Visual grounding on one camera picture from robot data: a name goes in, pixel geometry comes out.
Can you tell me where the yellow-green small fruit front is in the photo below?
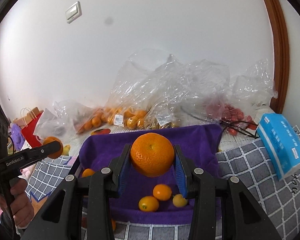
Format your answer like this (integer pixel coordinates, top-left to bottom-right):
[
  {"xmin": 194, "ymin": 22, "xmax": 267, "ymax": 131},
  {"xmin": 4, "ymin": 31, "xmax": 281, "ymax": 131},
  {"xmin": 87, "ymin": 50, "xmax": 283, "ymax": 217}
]
[{"xmin": 172, "ymin": 194, "xmax": 188, "ymax": 207}]

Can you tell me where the large orange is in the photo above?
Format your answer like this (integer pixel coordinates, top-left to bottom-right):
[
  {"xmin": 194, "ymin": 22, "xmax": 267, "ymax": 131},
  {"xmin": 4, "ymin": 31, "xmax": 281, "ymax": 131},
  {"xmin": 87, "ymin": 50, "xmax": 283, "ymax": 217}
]
[{"xmin": 130, "ymin": 133, "xmax": 174, "ymax": 178}]

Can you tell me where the person left hand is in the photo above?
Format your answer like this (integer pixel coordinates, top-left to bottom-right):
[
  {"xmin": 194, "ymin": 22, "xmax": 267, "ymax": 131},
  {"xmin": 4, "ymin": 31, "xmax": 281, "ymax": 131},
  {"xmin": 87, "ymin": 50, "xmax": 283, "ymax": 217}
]
[{"xmin": 10, "ymin": 178, "xmax": 34, "ymax": 228}]

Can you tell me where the red paper shopping bag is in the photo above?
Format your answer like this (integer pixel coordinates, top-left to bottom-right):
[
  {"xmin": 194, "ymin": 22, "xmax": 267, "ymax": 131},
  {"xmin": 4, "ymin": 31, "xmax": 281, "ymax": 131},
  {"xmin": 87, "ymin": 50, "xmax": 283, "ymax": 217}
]
[{"xmin": 13, "ymin": 107, "xmax": 43, "ymax": 148}]

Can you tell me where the small red fruit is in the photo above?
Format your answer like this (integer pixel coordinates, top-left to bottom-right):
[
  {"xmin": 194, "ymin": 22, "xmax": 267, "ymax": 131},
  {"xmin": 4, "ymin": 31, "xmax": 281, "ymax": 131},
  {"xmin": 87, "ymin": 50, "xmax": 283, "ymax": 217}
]
[{"xmin": 82, "ymin": 216, "xmax": 87, "ymax": 229}]

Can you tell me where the purple plush toy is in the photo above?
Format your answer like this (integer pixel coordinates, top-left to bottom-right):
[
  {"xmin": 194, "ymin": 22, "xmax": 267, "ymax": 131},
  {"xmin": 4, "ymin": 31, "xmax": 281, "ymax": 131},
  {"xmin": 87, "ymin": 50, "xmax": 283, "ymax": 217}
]
[{"xmin": 11, "ymin": 123, "xmax": 25, "ymax": 151}]

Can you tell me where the white plastic shopping bag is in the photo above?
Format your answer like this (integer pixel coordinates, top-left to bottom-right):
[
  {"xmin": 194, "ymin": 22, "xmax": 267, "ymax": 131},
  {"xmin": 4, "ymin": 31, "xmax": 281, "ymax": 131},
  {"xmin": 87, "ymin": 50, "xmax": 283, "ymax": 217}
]
[{"xmin": 33, "ymin": 108, "xmax": 66, "ymax": 142}]

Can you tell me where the black tray under towel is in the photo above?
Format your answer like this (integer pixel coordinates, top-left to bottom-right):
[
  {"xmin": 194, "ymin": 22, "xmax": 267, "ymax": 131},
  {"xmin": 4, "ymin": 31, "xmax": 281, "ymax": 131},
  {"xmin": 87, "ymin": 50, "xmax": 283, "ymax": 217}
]
[{"xmin": 68, "ymin": 157, "xmax": 82, "ymax": 178}]

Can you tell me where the grey checked blanket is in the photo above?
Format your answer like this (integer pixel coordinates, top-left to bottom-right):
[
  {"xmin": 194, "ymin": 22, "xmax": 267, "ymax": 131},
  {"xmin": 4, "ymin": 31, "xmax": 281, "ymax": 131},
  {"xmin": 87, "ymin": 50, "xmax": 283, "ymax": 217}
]
[{"xmin": 26, "ymin": 139, "xmax": 300, "ymax": 239}]

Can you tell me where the purple towel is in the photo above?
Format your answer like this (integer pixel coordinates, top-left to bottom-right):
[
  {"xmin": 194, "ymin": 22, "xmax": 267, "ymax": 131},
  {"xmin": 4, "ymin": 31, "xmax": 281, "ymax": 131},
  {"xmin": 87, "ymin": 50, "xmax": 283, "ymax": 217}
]
[{"xmin": 79, "ymin": 124, "xmax": 222, "ymax": 224}]

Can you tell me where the small clear bag of oranges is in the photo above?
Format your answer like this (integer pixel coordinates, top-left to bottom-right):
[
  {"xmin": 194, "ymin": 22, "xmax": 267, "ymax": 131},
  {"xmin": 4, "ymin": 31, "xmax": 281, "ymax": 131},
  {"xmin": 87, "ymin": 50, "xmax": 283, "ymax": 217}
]
[{"xmin": 52, "ymin": 101, "xmax": 106, "ymax": 134}]

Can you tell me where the blue tissue pack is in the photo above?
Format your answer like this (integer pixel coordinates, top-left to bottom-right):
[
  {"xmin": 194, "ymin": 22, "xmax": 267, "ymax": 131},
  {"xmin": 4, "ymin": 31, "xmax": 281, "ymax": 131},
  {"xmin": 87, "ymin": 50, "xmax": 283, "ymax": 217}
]
[{"xmin": 257, "ymin": 113, "xmax": 300, "ymax": 180}]

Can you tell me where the clear bag of red fruit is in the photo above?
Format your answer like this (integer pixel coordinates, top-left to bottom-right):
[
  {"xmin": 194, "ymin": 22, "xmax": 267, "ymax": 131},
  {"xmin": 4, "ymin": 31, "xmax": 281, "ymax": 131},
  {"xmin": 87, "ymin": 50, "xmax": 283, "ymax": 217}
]
[{"xmin": 205, "ymin": 60, "xmax": 277, "ymax": 139}]

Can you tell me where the large clear plastic bag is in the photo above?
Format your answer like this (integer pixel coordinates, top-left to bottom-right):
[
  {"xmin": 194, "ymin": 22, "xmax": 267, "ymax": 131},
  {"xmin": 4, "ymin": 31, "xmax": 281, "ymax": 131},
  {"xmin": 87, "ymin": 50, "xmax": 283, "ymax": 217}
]
[{"xmin": 122, "ymin": 50, "xmax": 230, "ymax": 129}]

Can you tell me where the wall light switch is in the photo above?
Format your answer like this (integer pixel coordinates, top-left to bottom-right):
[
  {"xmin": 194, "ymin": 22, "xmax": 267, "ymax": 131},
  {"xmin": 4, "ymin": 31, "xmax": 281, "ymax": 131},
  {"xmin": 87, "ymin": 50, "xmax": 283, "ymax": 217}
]
[{"xmin": 65, "ymin": 1, "xmax": 82, "ymax": 24}]

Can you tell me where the brown wooden door frame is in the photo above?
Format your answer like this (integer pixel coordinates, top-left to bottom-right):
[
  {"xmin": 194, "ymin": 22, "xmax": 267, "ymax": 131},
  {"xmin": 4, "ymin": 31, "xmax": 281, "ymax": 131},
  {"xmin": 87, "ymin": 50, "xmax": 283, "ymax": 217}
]
[{"xmin": 264, "ymin": 0, "xmax": 290, "ymax": 114}]

